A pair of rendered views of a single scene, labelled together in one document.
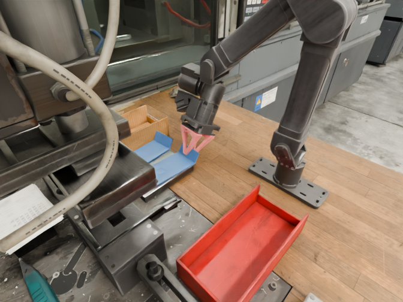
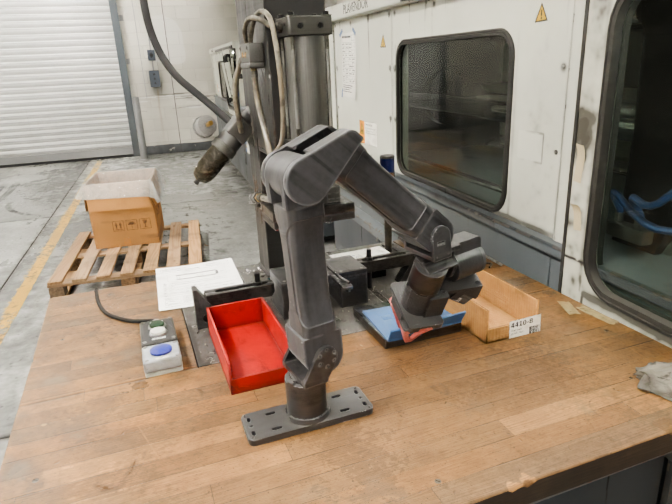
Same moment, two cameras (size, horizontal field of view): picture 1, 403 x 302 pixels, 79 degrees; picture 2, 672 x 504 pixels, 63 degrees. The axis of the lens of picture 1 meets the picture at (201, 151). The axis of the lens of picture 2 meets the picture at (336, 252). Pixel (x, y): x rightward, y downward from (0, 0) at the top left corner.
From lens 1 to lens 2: 1.19 m
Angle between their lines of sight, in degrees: 97
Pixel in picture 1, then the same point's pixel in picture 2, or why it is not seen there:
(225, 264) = (249, 339)
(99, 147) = not seen: hidden behind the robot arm
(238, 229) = (273, 354)
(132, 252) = (277, 274)
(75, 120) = not seen: hidden behind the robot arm
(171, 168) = (386, 324)
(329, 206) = (234, 435)
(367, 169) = not seen: outside the picture
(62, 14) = (294, 120)
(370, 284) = (145, 410)
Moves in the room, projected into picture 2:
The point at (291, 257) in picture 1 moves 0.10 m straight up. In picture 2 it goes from (216, 376) to (210, 327)
